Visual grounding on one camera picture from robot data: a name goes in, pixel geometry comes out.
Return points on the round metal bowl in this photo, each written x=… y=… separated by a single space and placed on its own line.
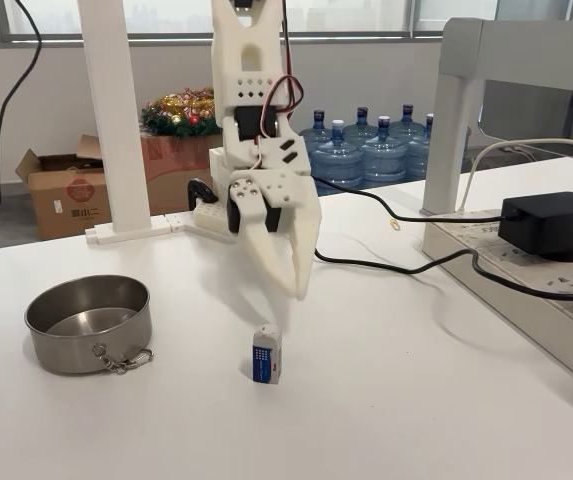
x=66 y=350

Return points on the open brown cardboard box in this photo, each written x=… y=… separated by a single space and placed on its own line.
x=66 y=205

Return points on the tinsel christmas wreath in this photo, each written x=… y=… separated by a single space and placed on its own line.
x=181 y=117

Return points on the white stand post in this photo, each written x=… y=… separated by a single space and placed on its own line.
x=111 y=125

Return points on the white power strip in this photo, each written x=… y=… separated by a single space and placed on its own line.
x=466 y=235

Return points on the white metal shelf frame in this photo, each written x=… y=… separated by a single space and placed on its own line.
x=461 y=50

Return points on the blue water jug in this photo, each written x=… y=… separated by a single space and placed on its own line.
x=338 y=165
x=362 y=130
x=318 y=135
x=383 y=160
x=421 y=155
x=407 y=125

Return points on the black power adapter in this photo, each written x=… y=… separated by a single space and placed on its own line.
x=546 y=220

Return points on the yellow paper clip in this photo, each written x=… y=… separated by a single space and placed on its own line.
x=394 y=224

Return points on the small white and blue box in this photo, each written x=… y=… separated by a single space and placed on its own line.
x=266 y=360

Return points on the red printed cardboard box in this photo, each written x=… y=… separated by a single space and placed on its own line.
x=166 y=170

